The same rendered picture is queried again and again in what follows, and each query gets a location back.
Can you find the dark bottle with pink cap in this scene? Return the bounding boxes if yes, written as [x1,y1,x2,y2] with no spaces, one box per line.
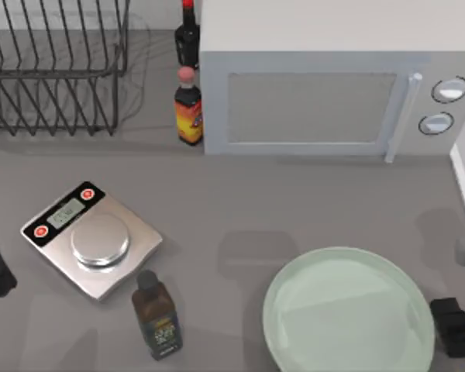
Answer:
[173,66,205,147]

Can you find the microwave oven door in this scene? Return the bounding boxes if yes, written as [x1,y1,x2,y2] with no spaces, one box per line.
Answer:
[199,52,431,157]

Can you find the silver kitchen scale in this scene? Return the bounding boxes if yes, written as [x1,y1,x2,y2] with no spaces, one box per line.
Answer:
[19,180,164,301]

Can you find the brown bottle with black cap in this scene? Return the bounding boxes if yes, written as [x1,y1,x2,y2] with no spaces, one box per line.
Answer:
[131,269,184,362]

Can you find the dark bottle with red cap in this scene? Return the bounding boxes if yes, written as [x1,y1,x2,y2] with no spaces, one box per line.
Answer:
[174,0,201,71]

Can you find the pale green plate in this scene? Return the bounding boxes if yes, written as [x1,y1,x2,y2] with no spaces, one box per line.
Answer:
[262,246,437,372]

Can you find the pale microwave oven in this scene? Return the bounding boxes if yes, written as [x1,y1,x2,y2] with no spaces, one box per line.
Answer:
[198,0,465,164]

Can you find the small microwave knob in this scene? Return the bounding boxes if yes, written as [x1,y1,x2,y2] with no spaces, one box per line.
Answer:
[417,111,456,136]

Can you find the large microwave knob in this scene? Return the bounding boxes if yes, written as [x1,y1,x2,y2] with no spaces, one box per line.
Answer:
[430,76,465,105]

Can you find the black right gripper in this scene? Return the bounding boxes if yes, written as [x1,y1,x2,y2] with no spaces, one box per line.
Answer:
[429,297,465,359]

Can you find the microwave door handle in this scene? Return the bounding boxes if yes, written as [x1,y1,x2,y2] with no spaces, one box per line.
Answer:
[383,71,424,164]

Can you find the dark wire dish rack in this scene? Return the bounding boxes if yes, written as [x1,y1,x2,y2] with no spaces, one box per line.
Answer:
[0,0,132,137]

